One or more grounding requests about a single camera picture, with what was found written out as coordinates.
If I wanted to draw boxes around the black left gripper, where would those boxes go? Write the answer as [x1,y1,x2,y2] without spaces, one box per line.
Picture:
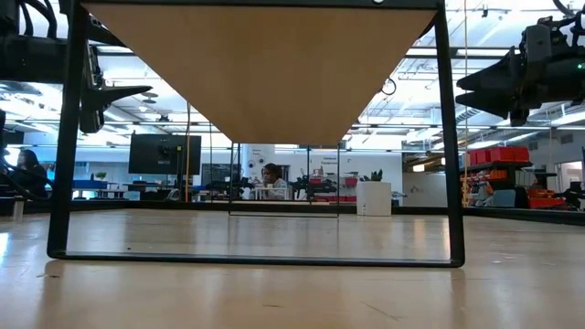
[80,40,154,135]

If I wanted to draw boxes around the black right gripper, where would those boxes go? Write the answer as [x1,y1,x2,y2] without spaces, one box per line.
[455,45,561,127]

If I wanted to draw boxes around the black rack with storage bins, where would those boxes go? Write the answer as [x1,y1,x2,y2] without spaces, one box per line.
[460,145,535,209]

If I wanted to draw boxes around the black television screen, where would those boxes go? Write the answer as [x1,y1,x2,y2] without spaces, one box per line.
[128,133,203,176]

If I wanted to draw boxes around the person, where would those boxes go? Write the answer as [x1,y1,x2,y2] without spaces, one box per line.
[9,149,49,198]
[260,163,291,201]

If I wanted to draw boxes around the red crate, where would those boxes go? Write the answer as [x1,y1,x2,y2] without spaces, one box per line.
[527,188,568,210]

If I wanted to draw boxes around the white planter with green plant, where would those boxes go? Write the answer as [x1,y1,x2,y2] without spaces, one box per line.
[356,169,393,218]

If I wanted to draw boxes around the red bins shelf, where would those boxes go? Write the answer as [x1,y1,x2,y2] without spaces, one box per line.
[309,175,358,203]

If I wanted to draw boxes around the black background robot arms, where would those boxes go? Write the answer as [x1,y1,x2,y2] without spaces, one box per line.
[292,173,339,202]

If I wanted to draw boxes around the yellow power cable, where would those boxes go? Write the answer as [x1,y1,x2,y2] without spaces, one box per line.
[462,0,470,207]

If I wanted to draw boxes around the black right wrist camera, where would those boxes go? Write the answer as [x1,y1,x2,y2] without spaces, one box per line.
[523,23,555,62]

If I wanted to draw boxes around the black aluminium table frame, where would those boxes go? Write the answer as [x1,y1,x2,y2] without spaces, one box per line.
[0,199,585,227]

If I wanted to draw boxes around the wooden riser black metal frame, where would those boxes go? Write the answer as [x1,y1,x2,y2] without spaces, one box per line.
[47,0,466,269]

